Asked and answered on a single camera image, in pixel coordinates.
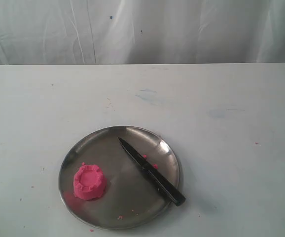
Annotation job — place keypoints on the pink clay lump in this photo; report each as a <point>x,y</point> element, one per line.
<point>89,182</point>

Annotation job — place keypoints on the black knife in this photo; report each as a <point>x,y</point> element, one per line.
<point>153,175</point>

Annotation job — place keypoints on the round stainless steel plate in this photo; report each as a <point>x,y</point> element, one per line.
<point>128,192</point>

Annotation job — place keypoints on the white plastic backdrop sheet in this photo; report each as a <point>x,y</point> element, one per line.
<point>141,31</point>

